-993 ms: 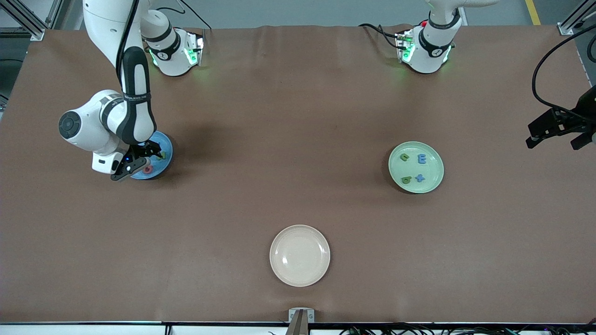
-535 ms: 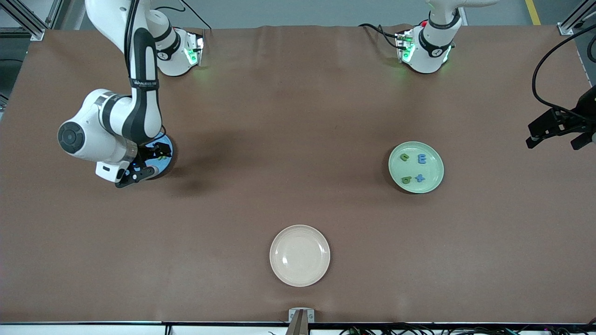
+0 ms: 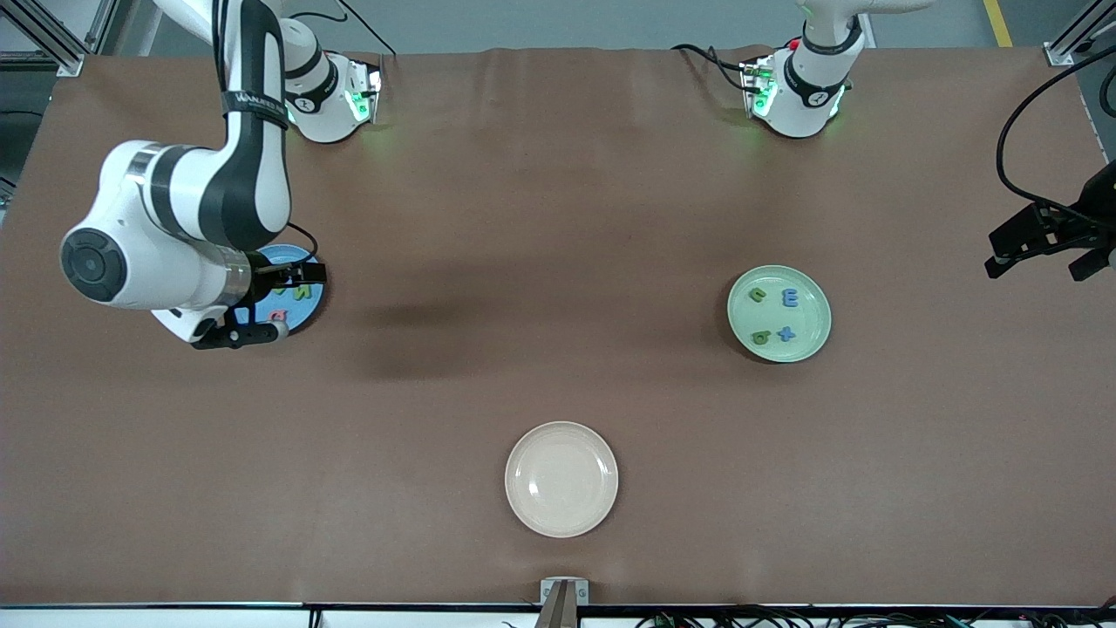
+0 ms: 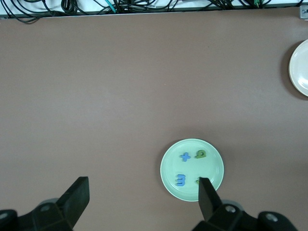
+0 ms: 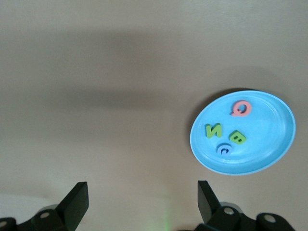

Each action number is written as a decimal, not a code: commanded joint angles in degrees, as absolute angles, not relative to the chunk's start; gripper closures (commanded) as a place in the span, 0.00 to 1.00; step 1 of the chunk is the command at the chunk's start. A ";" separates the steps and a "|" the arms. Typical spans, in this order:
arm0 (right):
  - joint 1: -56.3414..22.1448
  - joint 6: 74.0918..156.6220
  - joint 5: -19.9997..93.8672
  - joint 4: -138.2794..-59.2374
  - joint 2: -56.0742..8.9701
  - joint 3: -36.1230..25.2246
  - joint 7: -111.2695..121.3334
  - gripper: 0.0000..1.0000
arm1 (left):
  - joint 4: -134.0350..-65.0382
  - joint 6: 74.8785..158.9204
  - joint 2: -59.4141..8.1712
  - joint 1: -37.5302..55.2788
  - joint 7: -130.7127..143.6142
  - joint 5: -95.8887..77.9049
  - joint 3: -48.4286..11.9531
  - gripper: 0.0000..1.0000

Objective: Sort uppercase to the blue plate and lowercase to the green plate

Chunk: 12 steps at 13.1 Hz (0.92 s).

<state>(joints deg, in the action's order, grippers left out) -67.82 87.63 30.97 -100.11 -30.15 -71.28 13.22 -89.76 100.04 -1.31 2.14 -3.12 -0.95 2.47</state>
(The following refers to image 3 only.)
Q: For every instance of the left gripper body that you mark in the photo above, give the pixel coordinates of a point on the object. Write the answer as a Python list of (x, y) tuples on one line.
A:
[(1097, 214)]

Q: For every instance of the green foam lowercase b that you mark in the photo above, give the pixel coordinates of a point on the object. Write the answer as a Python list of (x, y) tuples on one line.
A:
[(761, 337)]

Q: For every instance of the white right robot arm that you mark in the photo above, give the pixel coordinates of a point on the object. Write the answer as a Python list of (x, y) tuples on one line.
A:
[(192, 192)]

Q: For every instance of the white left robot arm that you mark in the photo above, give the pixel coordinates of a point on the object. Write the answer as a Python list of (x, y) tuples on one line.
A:
[(806, 87)]

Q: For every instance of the blue plate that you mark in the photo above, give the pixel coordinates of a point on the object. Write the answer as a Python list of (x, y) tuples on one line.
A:
[(307, 310)]

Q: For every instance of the green plate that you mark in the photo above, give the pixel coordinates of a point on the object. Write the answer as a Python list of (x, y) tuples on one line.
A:
[(806, 305)]

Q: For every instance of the beige plate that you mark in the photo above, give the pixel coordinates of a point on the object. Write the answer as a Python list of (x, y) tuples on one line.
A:
[(561, 480)]

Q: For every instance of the brown table cover sheet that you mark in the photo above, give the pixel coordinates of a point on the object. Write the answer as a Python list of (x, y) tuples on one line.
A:
[(558, 174)]

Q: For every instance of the aluminium frame post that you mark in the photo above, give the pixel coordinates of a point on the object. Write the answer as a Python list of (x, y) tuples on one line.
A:
[(1059, 48), (61, 52)]

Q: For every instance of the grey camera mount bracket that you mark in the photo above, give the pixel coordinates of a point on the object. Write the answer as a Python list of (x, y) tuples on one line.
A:
[(564, 602)]

